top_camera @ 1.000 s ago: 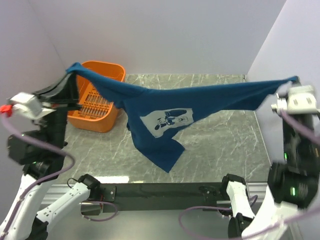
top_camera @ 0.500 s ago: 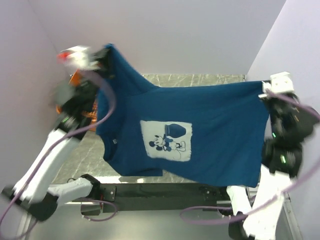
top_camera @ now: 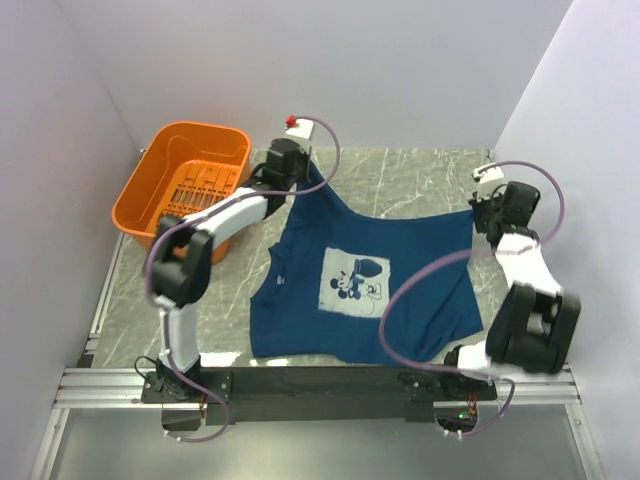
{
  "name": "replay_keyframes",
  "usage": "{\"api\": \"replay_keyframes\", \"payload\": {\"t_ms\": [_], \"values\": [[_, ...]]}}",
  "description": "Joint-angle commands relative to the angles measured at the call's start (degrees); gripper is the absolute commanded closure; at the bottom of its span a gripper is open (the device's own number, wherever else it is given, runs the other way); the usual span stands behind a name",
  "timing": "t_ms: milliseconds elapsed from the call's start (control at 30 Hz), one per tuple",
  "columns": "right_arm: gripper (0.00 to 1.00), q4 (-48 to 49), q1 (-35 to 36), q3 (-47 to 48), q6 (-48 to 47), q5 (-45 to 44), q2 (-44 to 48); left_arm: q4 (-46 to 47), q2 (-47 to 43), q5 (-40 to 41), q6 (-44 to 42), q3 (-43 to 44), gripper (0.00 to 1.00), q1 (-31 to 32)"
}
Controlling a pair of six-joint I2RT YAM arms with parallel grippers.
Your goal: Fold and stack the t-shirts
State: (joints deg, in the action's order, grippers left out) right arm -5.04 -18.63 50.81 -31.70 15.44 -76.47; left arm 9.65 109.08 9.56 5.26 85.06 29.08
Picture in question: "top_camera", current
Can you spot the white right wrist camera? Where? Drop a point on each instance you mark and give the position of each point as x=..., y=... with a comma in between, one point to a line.
x=487, y=179

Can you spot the blue Mickey Mouse t-shirt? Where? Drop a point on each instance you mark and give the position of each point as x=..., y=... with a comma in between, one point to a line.
x=333, y=272

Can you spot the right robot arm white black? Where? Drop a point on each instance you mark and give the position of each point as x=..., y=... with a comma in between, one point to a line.
x=531, y=332

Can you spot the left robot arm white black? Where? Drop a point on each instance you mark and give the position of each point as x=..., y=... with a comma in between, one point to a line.
x=178, y=267

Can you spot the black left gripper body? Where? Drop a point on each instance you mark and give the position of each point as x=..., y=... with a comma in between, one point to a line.
x=302, y=169

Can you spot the orange plastic laundry basket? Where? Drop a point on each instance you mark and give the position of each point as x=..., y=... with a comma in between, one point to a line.
x=188, y=167

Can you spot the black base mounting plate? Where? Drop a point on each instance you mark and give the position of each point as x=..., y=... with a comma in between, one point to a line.
x=308, y=393

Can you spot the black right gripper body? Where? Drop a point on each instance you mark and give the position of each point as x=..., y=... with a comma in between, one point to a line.
x=486, y=211

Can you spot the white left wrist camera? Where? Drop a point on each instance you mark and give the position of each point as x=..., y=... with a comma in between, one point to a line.
x=299, y=129

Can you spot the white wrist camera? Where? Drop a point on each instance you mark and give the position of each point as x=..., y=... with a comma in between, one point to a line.
x=487, y=179
x=299, y=129

